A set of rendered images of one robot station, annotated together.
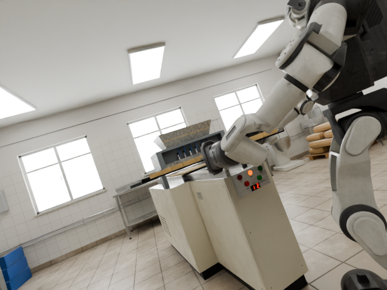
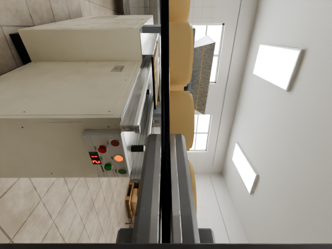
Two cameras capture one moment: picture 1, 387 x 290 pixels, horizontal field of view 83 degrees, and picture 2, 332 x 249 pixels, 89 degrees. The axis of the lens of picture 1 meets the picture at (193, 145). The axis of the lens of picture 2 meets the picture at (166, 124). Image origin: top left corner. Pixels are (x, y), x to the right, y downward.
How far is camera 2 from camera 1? 0.75 m
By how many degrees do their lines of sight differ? 15
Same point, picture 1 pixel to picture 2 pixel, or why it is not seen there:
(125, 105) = (241, 28)
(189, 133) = (198, 84)
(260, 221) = (42, 146)
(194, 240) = (62, 39)
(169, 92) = (233, 77)
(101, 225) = not seen: outside the picture
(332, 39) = not seen: outside the picture
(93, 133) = not seen: outside the picture
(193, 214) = (98, 50)
